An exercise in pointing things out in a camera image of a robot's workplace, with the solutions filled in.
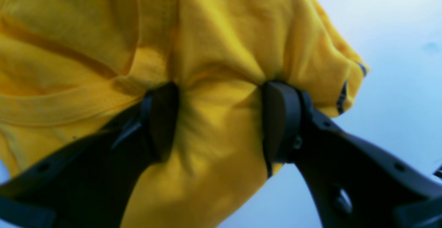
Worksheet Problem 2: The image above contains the orange yellow t-shirt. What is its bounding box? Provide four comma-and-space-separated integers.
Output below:
0, 0, 369, 228

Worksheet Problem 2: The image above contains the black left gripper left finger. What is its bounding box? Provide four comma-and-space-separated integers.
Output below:
1, 83, 179, 228

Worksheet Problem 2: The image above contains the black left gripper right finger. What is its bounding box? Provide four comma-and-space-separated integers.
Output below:
262, 82, 442, 228

